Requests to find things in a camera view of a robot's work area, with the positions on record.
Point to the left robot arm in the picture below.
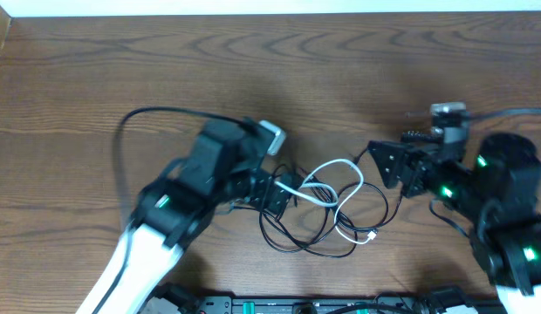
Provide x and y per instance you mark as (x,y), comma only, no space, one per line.
(224,166)

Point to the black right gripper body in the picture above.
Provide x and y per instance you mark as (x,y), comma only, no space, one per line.
(448,180)

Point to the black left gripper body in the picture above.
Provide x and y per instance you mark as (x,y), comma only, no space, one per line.
(261,186)

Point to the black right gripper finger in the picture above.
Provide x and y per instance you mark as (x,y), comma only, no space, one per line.
(414,136)
(390,159)

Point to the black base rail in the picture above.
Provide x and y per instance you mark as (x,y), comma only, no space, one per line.
(174,299)

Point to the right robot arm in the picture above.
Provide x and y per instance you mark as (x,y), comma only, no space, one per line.
(498,195)

